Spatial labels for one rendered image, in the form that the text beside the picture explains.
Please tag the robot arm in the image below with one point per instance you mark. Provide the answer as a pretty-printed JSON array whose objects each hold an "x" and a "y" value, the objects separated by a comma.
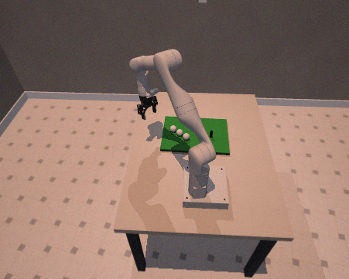
[{"x": 165, "y": 63}]

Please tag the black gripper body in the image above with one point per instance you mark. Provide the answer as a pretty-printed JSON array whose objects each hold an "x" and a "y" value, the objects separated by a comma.
[{"x": 145, "y": 100}]

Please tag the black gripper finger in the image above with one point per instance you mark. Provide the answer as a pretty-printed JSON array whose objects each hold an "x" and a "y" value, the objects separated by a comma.
[
  {"x": 142, "y": 111},
  {"x": 154, "y": 103}
]

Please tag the green flat mat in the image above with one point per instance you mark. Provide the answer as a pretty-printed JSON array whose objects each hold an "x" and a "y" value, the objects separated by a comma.
[{"x": 217, "y": 130}]

